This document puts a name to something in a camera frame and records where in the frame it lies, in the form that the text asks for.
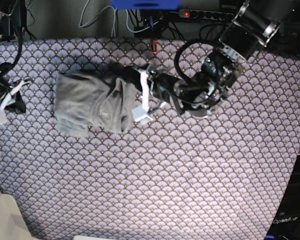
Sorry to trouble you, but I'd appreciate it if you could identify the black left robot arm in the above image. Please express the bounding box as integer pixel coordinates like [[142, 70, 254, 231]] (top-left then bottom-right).
[[120, 0, 299, 122]]

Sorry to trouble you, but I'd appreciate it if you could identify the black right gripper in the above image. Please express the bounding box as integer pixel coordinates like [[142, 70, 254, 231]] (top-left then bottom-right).
[[0, 84, 26, 115]]

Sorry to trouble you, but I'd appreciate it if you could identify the white camera bracket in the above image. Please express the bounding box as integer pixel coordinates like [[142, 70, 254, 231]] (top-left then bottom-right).
[[0, 79, 31, 125], [129, 63, 167, 125]]

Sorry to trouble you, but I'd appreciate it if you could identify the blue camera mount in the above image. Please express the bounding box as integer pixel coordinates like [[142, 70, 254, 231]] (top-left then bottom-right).
[[110, 0, 180, 10]]

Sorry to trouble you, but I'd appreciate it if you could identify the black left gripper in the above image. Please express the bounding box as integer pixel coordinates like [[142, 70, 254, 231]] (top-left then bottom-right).
[[110, 63, 185, 105]]

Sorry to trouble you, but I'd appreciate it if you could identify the patterned purple tablecloth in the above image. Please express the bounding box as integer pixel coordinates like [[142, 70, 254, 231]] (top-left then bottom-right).
[[0, 37, 300, 240]]

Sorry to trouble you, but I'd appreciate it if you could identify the black power strip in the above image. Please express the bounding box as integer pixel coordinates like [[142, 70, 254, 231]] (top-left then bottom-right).
[[178, 9, 235, 22]]

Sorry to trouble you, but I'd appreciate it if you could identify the white foam board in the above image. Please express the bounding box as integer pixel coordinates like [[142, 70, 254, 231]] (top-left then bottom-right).
[[0, 191, 32, 240]]

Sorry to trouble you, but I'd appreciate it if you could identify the white cable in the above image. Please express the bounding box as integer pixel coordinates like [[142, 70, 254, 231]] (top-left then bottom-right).
[[78, 0, 117, 37]]

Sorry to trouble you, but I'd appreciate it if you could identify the red table clamp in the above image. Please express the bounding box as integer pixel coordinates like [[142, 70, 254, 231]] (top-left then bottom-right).
[[149, 39, 158, 54]]

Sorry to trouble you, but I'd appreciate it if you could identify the light grey T-shirt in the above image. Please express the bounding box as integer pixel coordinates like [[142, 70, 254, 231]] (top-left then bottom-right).
[[53, 71, 138, 138]]

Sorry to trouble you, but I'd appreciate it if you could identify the blue clamp handle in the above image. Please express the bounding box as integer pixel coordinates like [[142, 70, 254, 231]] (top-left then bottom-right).
[[148, 15, 154, 31]]

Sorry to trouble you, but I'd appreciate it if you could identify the black OpenArm box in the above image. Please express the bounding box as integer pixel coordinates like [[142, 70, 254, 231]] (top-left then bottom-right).
[[265, 155, 300, 240]]

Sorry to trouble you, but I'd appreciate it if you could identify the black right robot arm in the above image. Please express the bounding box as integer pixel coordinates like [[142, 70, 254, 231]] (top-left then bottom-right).
[[0, 0, 27, 115]]

